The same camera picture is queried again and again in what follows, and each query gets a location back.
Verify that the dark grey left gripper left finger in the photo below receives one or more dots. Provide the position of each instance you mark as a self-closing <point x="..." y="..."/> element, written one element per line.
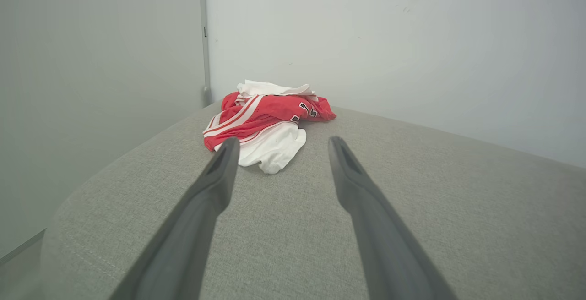
<point x="183" y="236"/>

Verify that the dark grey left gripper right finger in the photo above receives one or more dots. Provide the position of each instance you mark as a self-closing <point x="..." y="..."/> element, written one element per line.
<point x="389" y="245"/>

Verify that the red white-striped jersey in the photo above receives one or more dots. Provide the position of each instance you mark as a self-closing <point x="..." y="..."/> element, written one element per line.
<point x="261" y="114"/>

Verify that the white garment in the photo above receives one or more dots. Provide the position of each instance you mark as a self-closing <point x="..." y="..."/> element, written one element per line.
<point x="272" y="146"/>

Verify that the grey fabric sofa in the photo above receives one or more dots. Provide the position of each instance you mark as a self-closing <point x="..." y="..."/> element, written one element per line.
<point x="320" y="226"/>

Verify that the grey metal corner post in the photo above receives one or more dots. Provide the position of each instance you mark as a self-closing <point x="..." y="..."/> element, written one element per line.
<point x="204" y="34"/>

